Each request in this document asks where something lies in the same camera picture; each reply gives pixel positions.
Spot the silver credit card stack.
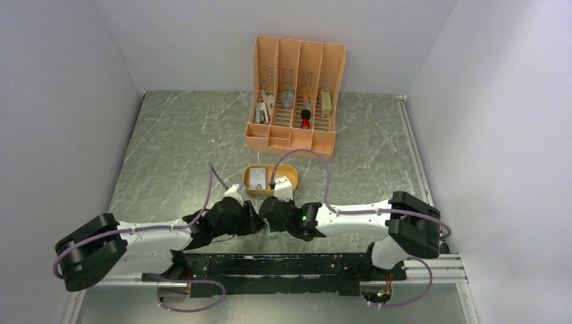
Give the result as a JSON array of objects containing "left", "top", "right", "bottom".
[{"left": 248, "top": 167, "right": 268, "bottom": 190}]

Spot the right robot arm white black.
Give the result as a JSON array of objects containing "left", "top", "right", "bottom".
[{"left": 259, "top": 192, "right": 450, "bottom": 279}]

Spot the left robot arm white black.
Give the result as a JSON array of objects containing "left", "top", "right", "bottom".
[{"left": 54, "top": 198, "right": 265, "bottom": 292}]

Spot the red black marker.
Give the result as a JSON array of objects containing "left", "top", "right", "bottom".
[{"left": 300, "top": 92, "right": 312, "bottom": 130}]

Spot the grey stapler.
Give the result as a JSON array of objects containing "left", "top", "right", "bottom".
[{"left": 252, "top": 89, "right": 275, "bottom": 125}]

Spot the clear tape roll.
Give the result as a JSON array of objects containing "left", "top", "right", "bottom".
[{"left": 279, "top": 88, "right": 295, "bottom": 110}]

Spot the pale green eraser box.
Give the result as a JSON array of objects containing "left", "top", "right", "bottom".
[{"left": 320, "top": 88, "right": 333, "bottom": 118}]

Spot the orange desk file organizer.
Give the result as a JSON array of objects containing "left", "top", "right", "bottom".
[{"left": 245, "top": 36, "right": 346, "bottom": 159}]

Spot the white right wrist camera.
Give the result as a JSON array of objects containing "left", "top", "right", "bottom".
[{"left": 273, "top": 176, "right": 293, "bottom": 203}]

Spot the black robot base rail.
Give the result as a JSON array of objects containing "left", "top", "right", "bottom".
[{"left": 159, "top": 252, "right": 407, "bottom": 298}]

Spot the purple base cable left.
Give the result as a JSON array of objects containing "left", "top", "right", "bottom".
[{"left": 155, "top": 279, "right": 228, "bottom": 313}]

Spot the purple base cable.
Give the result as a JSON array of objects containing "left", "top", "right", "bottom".
[
  {"left": 155, "top": 279, "right": 228, "bottom": 313},
  {"left": 364, "top": 256, "right": 434, "bottom": 311}
]

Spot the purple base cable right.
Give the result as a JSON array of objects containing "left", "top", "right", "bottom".
[{"left": 364, "top": 256, "right": 434, "bottom": 311}]

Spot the aluminium table edge rail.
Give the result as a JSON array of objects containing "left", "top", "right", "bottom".
[{"left": 395, "top": 95, "right": 468, "bottom": 284}]

